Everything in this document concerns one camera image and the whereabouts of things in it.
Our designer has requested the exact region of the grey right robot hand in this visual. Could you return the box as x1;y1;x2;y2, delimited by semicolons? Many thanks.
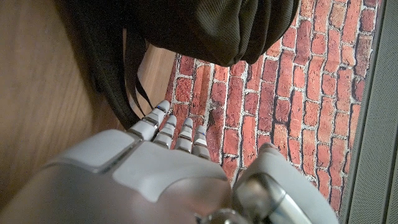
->
0;100;340;224

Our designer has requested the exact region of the black backpack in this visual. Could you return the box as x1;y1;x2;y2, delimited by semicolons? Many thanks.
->
54;0;301;130

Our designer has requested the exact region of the brick print backdrop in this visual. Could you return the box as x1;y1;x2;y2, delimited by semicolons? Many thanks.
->
164;0;383;215

